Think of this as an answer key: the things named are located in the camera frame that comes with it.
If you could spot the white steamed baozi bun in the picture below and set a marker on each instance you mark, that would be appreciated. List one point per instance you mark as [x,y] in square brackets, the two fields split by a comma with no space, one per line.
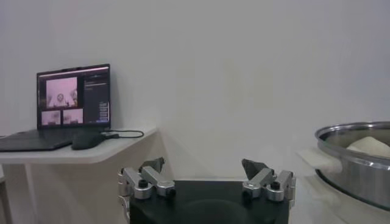
[370,146]

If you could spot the black computer mouse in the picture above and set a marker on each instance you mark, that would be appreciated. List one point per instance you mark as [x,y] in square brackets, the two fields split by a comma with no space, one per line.
[86,140]

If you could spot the perforated steel steamer basket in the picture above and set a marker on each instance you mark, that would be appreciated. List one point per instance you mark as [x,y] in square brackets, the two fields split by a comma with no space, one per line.
[359,179]

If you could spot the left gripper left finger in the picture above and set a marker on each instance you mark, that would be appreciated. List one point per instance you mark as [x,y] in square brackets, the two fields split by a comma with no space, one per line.
[152,182]

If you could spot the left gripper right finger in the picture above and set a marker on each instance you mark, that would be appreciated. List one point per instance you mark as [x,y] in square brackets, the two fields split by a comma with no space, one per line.
[265,182]

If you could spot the small black usb hub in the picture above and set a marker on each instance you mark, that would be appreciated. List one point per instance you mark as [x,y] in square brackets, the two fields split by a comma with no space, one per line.
[111,135]

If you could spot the black open laptop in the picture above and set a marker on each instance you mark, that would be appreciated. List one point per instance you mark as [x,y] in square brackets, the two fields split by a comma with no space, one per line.
[91,100]

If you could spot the white side desk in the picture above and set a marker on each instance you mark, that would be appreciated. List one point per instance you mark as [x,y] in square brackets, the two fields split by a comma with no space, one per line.
[100,153]

